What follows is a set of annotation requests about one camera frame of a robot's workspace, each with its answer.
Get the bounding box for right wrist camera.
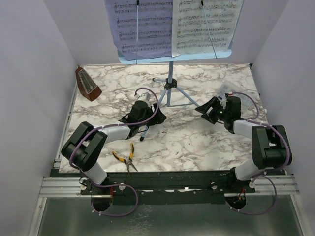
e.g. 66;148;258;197
220;91;233;108

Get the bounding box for brown wooden metronome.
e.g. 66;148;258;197
75;66;102;102

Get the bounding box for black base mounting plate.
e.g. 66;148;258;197
51;171;255;205

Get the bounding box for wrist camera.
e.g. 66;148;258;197
220;91;233;108
135;92;151;104

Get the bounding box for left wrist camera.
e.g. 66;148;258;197
135;92;151;104

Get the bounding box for yellow handled needle-nose pliers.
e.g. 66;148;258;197
112;143;138;175

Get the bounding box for clear plastic compartment box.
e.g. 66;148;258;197
215;81;253;112

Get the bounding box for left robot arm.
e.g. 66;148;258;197
61;101;166;194

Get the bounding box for light blue music stand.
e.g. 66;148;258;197
117;0;233;142

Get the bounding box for sheet music page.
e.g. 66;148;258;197
104;0;173;60
171;0;244;58

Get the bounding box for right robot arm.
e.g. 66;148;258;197
195;94;292;193

